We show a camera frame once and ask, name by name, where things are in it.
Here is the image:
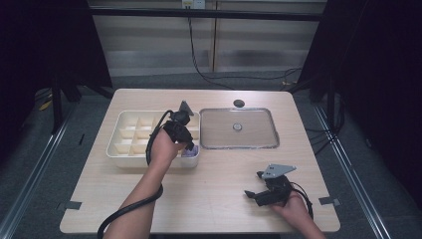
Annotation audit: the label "yellow object on floor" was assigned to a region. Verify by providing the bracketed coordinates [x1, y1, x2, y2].
[38, 99, 54, 112]

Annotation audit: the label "light purple sock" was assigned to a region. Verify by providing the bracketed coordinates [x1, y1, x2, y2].
[181, 144, 200, 158]

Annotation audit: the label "person's left hand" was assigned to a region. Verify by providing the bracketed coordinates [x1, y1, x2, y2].
[148, 127, 187, 171]

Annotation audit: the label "grey tape strip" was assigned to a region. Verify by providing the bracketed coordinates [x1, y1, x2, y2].
[317, 196, 342, 207]
[56, 200, 83, 212]

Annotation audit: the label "metal floor rail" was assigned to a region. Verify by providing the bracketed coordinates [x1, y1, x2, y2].
[313, 104, 392, 239]
[0, 101, 78, 239]

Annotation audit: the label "dark curtain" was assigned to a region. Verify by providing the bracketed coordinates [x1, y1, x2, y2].
[0, 0, 113, 167]
[297, 0, 422, 210]

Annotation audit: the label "cream divided storage box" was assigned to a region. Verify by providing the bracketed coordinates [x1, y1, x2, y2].
[105, 110, 201, 169]

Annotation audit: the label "person's right hand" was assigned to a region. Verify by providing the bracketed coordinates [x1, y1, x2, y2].
[270, 190, 313, 227]

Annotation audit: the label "black stand leg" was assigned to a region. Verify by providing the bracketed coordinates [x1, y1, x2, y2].
[49, 78, 65, 135]

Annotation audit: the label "transparent lid with knob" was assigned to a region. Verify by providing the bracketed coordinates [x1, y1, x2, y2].
[199, 107, 281, 150]

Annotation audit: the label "black horizontal bar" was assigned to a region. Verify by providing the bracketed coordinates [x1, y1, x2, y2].
[87, 7, 328, 23]

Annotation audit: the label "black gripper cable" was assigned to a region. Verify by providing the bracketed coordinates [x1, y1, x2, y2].
[97, 109, 176, 239]
[290, 181, 315, 221]

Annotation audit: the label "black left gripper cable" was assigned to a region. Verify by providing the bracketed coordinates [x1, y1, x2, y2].
[97, 109, 176, 239]

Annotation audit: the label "black floor cables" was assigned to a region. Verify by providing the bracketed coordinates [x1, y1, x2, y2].
[304, 93, 346, 157]

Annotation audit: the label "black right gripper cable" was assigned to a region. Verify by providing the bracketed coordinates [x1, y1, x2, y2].
[290, 181, 315, 221]

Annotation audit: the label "white wall socket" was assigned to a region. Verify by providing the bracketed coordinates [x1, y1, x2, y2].
[180, 0, 207, 10]

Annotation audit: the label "black wall cable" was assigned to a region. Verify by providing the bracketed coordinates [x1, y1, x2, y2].
[186, 16, 304, 92]

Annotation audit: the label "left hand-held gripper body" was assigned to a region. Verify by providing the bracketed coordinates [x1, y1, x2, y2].
[161, 100, 196, 146]

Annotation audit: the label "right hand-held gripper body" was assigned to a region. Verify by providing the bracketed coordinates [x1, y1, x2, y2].
[256, 162, 298, 208]

